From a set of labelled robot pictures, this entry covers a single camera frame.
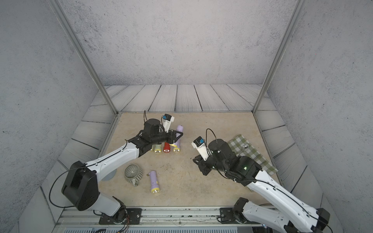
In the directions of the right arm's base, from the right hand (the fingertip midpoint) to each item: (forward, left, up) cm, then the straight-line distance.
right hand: (196, 159), depth 66 cm
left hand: (+17, +7, -3) cm, 19 cm away
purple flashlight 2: (-5, +23, -21) cm, 32 cm away
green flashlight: (+3, +19, +5) cm, 20 cm away
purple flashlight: (+19, +12, -23) cm, 32 cm away
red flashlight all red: (+20, +20, -23) cm, 37 cm away
